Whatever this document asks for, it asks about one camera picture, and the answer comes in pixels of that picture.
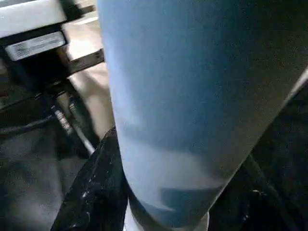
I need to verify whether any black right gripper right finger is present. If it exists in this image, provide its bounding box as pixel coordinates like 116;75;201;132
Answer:
209;154;308;231

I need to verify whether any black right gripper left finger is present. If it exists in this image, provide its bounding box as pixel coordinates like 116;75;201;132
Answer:
50;126;132;231

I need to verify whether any white tapered table leg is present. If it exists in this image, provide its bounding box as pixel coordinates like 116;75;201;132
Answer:
96;0;308;231

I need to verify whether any black work mat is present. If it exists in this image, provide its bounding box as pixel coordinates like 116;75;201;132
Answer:
0;72;308;231

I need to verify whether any black robot waist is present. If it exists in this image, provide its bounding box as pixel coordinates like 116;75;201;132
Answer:
0;30;72;104

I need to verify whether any white robot torso shell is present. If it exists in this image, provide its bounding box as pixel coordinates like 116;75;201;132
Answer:
0;0;68;33

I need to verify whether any metal work surface frame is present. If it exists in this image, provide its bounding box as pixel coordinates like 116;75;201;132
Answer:
68;48;104;73

